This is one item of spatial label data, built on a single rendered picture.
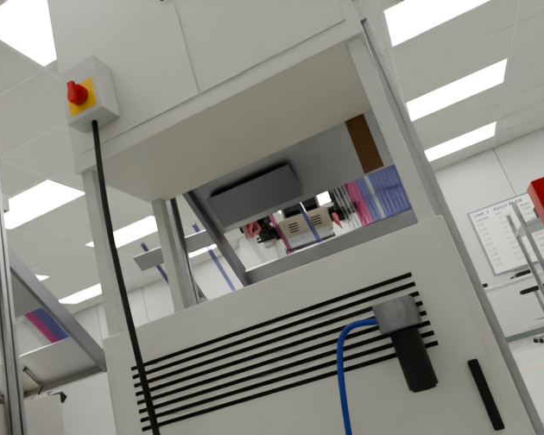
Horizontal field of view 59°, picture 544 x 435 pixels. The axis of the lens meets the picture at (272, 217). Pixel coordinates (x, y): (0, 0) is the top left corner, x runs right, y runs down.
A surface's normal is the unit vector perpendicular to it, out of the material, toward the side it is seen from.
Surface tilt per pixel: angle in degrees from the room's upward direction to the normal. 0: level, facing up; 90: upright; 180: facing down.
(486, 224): 90
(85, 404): 90
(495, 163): 90
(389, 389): 90
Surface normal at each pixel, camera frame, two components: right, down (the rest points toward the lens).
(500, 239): -0.37, -0.21
